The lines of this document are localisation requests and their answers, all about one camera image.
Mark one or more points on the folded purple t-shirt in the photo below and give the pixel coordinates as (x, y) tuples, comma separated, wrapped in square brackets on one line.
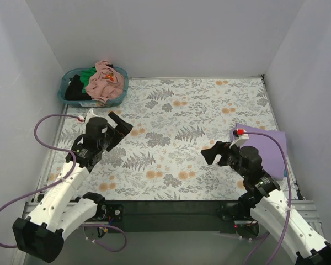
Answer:
[(272, 160)]

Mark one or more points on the aluminium frame rail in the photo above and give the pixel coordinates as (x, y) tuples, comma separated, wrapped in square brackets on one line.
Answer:
[(305, 207)]

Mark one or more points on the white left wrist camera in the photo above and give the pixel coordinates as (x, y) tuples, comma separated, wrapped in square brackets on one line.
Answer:
[(90, 114)]

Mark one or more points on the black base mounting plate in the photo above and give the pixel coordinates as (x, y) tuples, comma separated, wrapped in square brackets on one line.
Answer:
[(179, 215)]

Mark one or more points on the pink t-shirt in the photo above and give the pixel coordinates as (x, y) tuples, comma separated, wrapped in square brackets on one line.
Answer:
[(106, 84)]

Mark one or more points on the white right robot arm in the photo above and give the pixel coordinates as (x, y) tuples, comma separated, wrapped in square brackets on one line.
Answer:
[(265, 202)]

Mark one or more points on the blue plastic laundry basket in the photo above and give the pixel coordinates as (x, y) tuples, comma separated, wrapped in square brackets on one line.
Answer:
[(67, 79)]

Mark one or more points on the black t-shirt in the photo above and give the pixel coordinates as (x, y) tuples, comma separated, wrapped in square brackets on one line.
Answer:
[(74, 90)]

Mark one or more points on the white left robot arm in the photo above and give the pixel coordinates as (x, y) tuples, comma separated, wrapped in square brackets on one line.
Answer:
[(43, 232)]

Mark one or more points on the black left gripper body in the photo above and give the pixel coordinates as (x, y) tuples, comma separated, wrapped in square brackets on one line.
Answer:
[(112, 133)]

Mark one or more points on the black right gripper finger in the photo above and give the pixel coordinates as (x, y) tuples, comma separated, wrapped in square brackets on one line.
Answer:
[(219, 160), (211, 153)]

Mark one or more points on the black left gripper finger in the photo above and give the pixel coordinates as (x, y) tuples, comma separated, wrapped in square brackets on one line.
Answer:
[(115, 118), (122, 127)]

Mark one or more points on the floral patterned table mat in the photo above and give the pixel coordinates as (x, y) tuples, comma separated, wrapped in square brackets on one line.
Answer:
[(173, 120)]

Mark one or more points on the green t-shirt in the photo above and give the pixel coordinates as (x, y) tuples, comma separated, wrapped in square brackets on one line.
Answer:
[(85, 77)]

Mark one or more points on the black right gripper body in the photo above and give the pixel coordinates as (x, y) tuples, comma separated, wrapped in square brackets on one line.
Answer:
[(223, 154)]

